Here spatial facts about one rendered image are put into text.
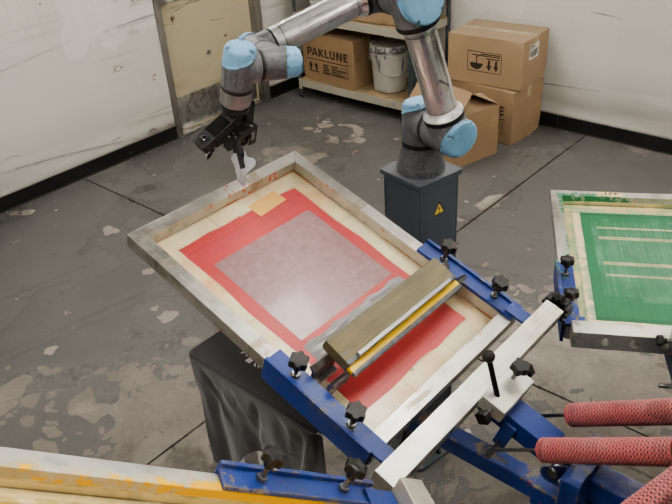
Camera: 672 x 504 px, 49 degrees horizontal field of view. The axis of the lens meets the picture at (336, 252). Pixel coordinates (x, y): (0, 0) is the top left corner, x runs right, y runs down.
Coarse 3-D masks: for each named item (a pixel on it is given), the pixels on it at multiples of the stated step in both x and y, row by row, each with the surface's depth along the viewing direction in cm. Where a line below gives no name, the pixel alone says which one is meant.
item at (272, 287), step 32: (192, 256) 179; (224, 256) 181; (256, 256) 183; (288, 256) 185; (224, 288) 174; (256, 288) 175; (288, 288) 178; (320, 288) 180; (288, 320) 170; (320, 320) 172; (352, 384) 161; (384, 384) 163
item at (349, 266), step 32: (288, 192) 203; (256, 224) 191; (288, 224) 194; (320, 224) 196; (320, 256) 187; (352, 256) 190; (384, 256) 192; (352, 288) 182; (448, 320) 180; (416, 352) 171
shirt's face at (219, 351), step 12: (216, 336) 203; (204, 348) 199; (216, 348) 198; (228, 348) 198; (204, 360) 194; (216, 360) 194; (228, 360) 194; (240, 360) 194; (228, 372) 190; (240, 372) 190; (252, 372) 189; (252, 384) 185; (264, 384) 185; (264, 396) 181; (276, 396) 181; (288, 408) 177; (300, 420) 174
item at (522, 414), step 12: (480, 408) 158; (516, 408) 155; (528, 408) 155; (492, 420) 157; (504, 420) 154; (516, 420) 152; (528, 420) 153; (540, 420) 154; (516, 432) 153; (528, 432) 151; (540, 432) 151; (552, 432) 152; (528, 444) 153
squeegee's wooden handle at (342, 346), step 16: (416, 272) 175; (432, 272) 176; (448, 272) 178; (400, 288) 170; (416, 288) 172; (432, 288) 173; (384, 304) 166; (400, 304) 167; (352, 320) 160; (368, 320) 161; (384, 320) 163; (336, 336) 156; (352, 336) 157; (368, 336) 159; (336, 352) 154; (352, 352) 155
